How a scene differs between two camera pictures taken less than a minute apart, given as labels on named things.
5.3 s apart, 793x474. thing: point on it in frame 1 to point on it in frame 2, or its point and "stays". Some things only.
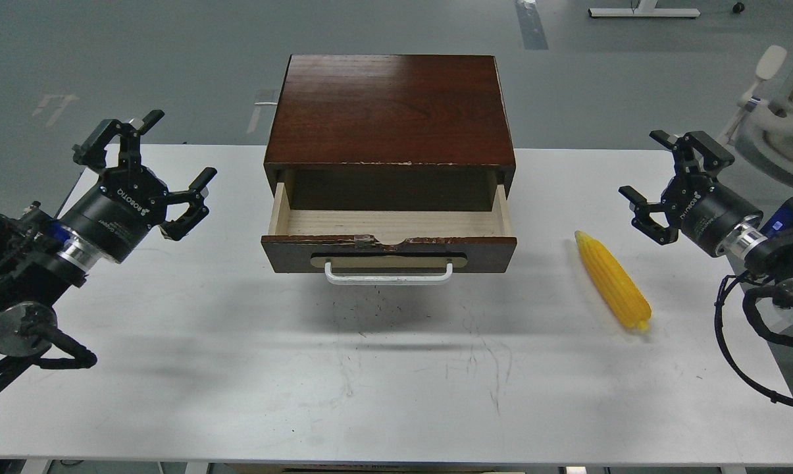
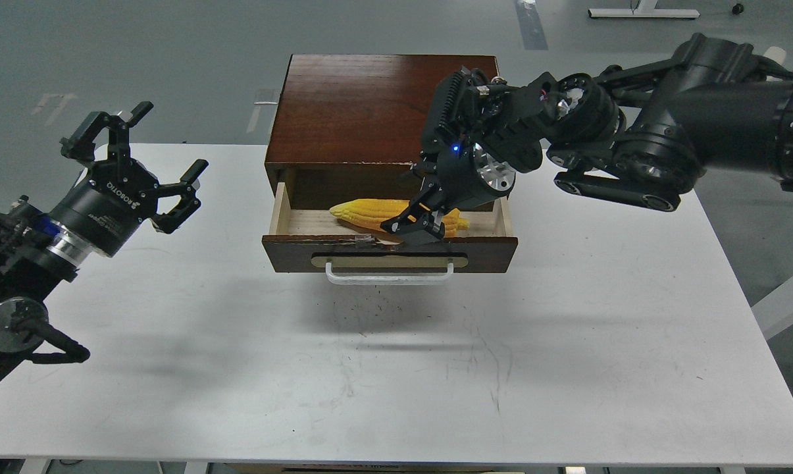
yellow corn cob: (623, 294) to (371, 214)
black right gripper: (703, 210) to (464, 174)
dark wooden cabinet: (385, 132) stays
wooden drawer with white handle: (388, 247) stays
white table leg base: (648, 10) stays
